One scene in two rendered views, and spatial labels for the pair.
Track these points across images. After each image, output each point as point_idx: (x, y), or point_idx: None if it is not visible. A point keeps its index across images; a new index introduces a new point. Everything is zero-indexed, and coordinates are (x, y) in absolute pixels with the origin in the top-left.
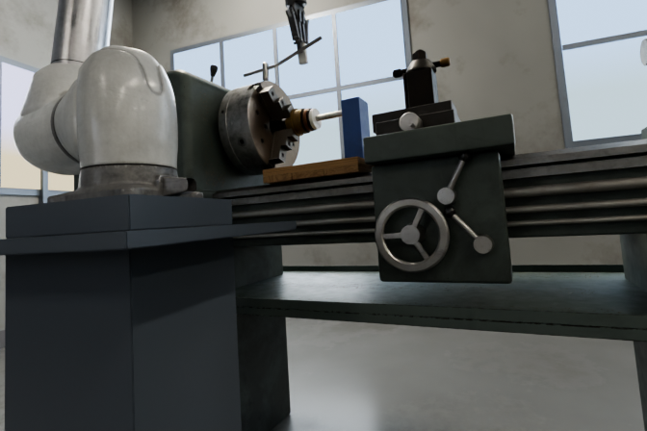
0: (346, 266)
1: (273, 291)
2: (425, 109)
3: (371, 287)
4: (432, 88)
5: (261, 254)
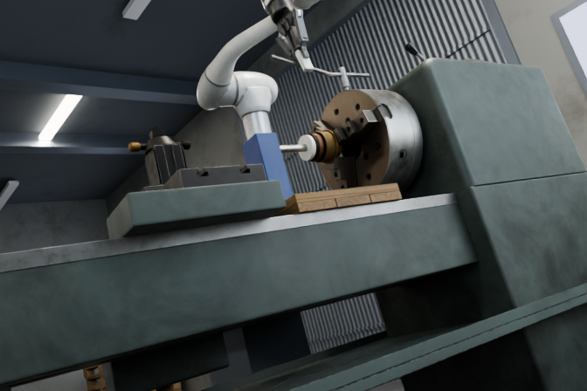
0: (476, 323)
1: (378, 346)
2: None
3: (314, 373)
4: (148, 179)
5: (459, 286)
